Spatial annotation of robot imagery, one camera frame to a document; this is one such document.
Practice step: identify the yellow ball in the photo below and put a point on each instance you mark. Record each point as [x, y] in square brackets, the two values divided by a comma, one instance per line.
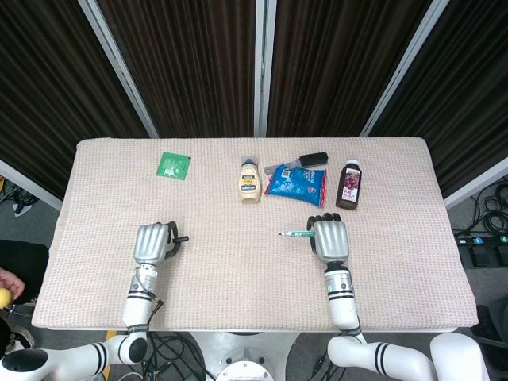
[5, 298]

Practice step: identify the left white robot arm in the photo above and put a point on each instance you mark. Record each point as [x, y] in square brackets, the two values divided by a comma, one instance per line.
[137, 309]

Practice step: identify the person's bare hand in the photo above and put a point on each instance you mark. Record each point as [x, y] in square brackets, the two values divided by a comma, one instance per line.
[14, 282]

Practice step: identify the dark ribbed partition panel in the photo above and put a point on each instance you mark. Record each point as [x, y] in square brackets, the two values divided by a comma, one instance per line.
[337, 67]
[43, 99]
[464, 99]
[190, 67]

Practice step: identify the grey metal partition post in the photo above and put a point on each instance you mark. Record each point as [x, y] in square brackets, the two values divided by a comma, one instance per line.
[119, 67]
[405, 67]
[264, 67]

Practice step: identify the black white sneaker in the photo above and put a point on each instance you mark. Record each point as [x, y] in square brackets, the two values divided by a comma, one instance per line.
[21, 337]

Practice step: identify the purple juice bottle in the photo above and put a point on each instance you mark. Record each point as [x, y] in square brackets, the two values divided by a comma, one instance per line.
[350, 186]

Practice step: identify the green square sachet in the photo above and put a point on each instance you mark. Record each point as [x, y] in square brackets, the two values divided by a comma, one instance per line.
[172, 166]

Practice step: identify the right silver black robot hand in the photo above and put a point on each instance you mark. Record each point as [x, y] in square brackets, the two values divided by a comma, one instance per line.
[331, 240]

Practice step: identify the blue snack bag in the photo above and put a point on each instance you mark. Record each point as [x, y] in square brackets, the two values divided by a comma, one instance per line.
[295, 184]

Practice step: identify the black marker cap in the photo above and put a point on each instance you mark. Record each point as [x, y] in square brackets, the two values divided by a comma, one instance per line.
[182, 239]

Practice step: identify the black power strip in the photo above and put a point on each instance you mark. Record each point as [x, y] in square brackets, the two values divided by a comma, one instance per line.
[480, 239]

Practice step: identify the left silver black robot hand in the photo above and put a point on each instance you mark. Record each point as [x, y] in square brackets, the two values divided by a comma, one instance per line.
[151, 244]

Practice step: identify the black power adapter box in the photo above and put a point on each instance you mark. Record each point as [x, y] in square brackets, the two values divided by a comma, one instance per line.
[482, 257]

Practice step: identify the mayonnaise squeeze bottle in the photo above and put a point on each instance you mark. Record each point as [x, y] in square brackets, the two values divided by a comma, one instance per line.
[250, 184]

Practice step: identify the beige woven tablecloth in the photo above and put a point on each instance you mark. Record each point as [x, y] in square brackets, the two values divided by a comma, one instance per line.
[238, 278]

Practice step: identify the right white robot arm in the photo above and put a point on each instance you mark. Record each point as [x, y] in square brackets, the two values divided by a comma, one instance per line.
[343, 305]

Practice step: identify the green white marker body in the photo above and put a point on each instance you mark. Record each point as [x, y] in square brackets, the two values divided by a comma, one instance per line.
[297, 234]

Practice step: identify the person's black trouser leg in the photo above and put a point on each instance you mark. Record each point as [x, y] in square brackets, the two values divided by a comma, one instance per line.
[24, 254]

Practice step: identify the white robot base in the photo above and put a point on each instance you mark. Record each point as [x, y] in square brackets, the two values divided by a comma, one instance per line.
[242, 357]

